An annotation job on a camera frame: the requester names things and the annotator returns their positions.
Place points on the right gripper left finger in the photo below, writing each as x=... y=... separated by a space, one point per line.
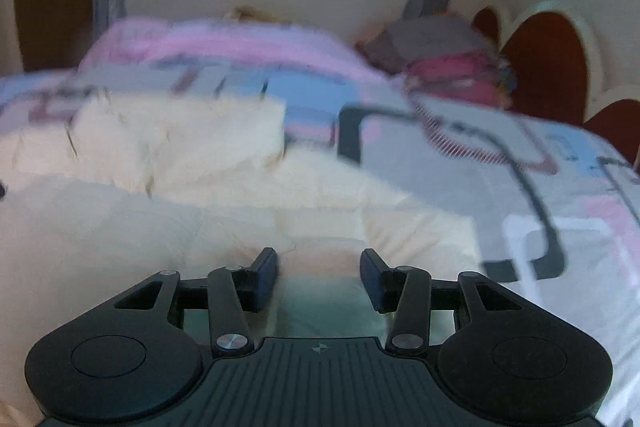
x=232 y=292

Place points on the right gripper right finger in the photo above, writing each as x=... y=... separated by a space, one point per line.
x=405 y=292

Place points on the cream white comforter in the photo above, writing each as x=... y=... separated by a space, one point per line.
x=140 y=184

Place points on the folded grey pink clothes pile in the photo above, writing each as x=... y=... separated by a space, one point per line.
x=444 y=56

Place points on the patterned grey blue bedsheet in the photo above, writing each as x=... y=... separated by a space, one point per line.
x=555 y=208

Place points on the pink blanket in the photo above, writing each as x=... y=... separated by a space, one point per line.
x=139 y=40

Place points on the red heart-shaped headboard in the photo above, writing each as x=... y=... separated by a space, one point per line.
x=559 y=72

